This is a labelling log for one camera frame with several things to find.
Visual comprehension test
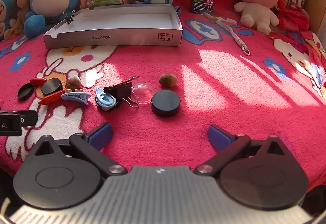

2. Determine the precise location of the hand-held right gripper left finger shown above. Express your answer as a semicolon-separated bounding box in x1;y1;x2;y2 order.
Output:
24;122;128;178

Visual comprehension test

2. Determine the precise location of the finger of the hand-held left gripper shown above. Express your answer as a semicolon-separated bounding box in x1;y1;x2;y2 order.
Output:
0;110;39;128

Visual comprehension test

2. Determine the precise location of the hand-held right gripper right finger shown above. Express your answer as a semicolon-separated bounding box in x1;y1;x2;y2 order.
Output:
194;124;295;178

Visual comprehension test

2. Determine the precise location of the light blue hair clip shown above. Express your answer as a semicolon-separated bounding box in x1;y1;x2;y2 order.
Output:
61;91;91;107

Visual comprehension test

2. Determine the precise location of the black binder clip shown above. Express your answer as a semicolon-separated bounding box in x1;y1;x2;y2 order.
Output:
62;10;76;25
103;76;140;109

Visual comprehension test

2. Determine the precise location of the brown shell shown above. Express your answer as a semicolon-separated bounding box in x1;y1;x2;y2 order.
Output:
66;76;81;91

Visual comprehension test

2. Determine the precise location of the clear plastic dome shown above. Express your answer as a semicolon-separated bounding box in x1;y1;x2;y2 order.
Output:
130;83;154;105

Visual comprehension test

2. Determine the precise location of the brown nut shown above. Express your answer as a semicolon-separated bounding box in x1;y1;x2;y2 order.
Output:
159;74;178;88

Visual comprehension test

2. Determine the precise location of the white cardboard box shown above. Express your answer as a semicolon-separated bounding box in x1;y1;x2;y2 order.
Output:
43;4;183;49

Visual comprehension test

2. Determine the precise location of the pink printed blanket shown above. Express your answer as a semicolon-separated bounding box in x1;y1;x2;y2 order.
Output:
0;5;326;194

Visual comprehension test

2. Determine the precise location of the blue robot cat plush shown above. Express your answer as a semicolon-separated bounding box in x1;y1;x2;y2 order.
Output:
0;0;14;41

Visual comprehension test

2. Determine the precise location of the brown-haired doll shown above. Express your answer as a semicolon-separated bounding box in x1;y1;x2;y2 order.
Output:
4;0;35;38

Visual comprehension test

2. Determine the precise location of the brown cardboard box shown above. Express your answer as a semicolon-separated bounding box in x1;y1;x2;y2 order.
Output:
304;0;326;33

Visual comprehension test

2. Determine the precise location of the grey phone lanyard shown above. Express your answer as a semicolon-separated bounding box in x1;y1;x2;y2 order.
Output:
204;11;251;56

